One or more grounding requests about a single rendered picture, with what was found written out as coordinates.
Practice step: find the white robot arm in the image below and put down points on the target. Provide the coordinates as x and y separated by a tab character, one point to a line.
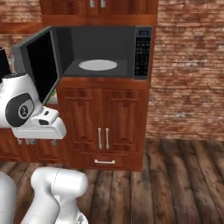
17	96

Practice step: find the white microwave turntable plate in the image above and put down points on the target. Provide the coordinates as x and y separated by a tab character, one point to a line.
98	65

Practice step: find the brown wooden cupboard door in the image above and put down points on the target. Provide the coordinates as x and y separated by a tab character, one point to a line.
81	116
125	116

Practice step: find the grey microwave oven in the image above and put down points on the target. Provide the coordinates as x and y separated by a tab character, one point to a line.
99	43

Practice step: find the microwave door with black window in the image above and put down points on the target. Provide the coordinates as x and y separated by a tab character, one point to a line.
40	64

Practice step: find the brown wooden wall shelf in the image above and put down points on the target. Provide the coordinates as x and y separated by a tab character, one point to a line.
20	28

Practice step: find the brown wooden counter cupboards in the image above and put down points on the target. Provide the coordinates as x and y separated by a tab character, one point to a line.
43	153

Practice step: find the brown wooden wall cupboard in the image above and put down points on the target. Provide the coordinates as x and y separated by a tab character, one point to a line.
99	14

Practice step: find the brown wooden drawer front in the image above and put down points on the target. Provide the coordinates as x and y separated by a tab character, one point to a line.
122	160

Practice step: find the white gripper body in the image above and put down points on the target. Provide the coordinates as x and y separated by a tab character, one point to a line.
40	131

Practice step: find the brown wooden base cabinet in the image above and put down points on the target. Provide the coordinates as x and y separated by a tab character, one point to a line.
137	84

